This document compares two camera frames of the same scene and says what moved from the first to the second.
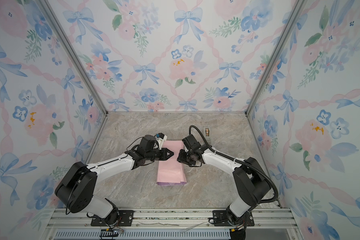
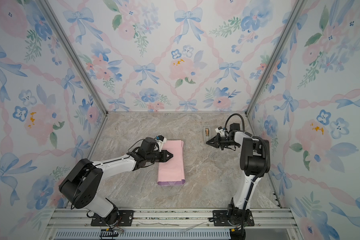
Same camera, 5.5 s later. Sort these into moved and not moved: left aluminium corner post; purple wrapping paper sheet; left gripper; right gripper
Moved: right gripper
Not moved: left aluminium corner post; left gripper; purple wrapping paper sheet
